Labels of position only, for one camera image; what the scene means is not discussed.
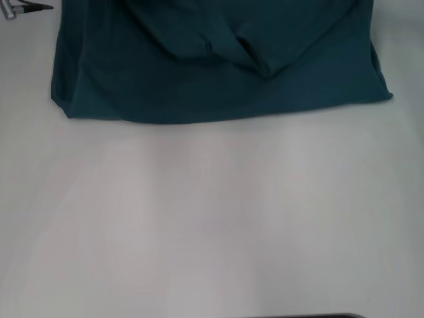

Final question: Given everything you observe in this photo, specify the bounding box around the teal t-shirt with pink print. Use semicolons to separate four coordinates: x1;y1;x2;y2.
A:
50;0;395;125

